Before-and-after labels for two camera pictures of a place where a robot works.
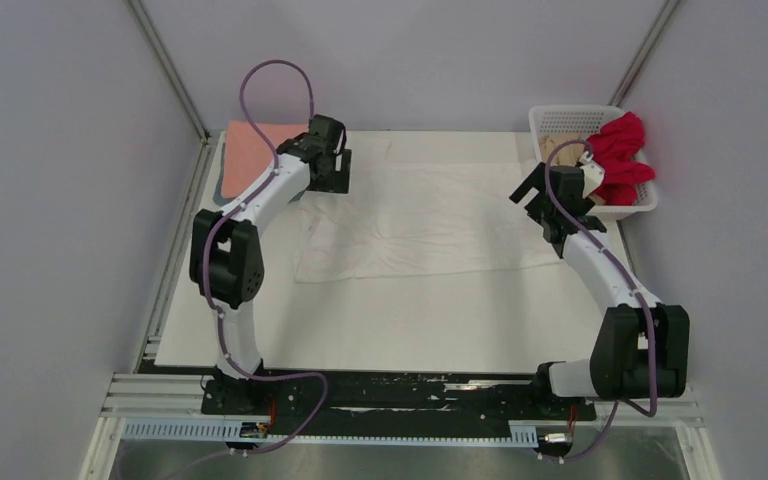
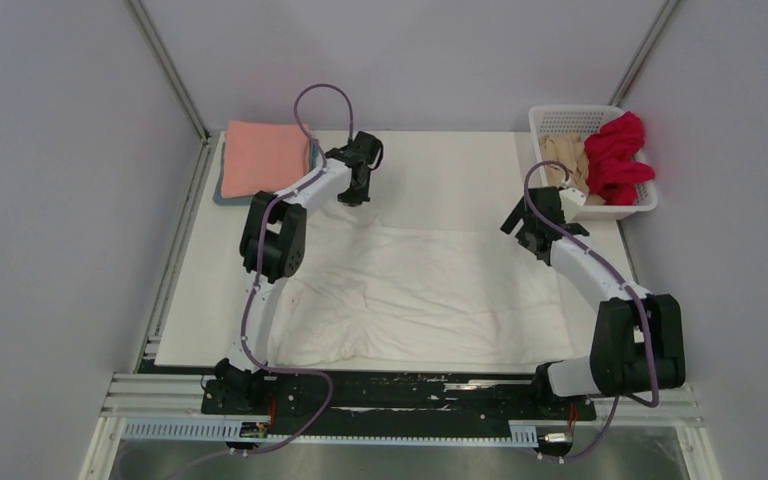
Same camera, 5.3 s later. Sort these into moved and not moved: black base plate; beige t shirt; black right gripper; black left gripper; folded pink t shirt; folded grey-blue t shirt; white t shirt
Moved: black right gripper; black left gripper; white t shirt
Not moved: folded pink t shirt; black base plate; beige t shirt; folded grey-blue t shirt
